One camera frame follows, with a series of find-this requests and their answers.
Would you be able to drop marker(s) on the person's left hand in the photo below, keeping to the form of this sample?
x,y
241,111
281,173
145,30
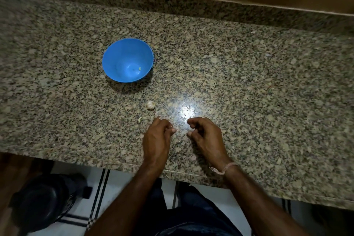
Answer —
x,y
156,144

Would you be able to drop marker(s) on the person's right hand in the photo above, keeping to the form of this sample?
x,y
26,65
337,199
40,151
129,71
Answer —
x,y
210,140

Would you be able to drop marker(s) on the person's right thumb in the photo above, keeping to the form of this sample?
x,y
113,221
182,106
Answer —
x,y
192,133

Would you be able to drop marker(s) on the black round container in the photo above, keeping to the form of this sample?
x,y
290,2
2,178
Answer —
x,y
44,202

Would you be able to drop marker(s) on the person's left forearm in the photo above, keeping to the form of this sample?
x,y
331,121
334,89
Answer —
x,y
127,202

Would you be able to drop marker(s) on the blue plastic bowl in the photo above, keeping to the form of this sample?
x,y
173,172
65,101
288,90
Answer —
x,y
127,60

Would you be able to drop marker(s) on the person's left thumb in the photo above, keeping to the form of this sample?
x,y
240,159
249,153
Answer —
x,y
171,131

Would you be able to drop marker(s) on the white garlic clove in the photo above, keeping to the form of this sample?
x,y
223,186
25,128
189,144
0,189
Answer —
x,y
150,105

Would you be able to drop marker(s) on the dark blue trousers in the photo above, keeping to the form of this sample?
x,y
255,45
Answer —
x,y
190,213

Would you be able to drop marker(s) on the pale thread wristband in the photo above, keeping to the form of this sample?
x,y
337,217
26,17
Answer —
x,y
225,168

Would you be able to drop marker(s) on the person's right forearm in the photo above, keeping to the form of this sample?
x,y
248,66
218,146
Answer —
x,y
260,205

